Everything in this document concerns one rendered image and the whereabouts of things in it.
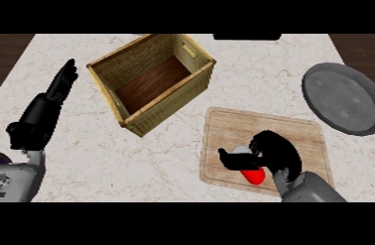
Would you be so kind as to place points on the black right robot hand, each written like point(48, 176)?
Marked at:
point(274, 153)

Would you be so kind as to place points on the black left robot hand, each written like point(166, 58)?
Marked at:
point(42, 113)

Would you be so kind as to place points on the red can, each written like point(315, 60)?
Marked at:
point(255, 175)

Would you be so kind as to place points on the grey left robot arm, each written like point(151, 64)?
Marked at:
point(20, 179)

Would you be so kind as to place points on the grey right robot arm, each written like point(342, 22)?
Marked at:
point(308, 187)

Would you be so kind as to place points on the wooden cutting board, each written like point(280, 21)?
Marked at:
point(274, 130)

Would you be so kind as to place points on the square wicker basket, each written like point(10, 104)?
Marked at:
point(151, 83)

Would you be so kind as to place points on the dark grey round pan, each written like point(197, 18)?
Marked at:
point(342, 98)

